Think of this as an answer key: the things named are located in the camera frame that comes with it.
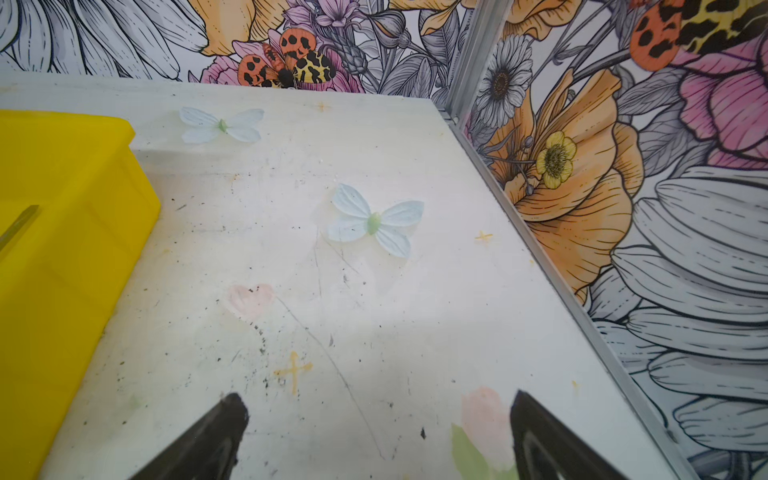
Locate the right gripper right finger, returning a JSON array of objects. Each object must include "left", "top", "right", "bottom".
[{"left": 509, "top": 390, "right": 626, "bottom": 480}]

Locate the yellow plastic bin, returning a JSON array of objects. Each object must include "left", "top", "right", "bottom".
[{"left": 1, "top": 110, "right": 161, "bottom": 479}]

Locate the black yellow handled screwdriver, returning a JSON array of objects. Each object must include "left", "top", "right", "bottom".
[{"left": 0, "top": 205, "right": 39, "bottom": 251}]

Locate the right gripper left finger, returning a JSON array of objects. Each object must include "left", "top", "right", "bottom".
[{"left": 131, "top": 393, "right": 249, "bottom": 480}]

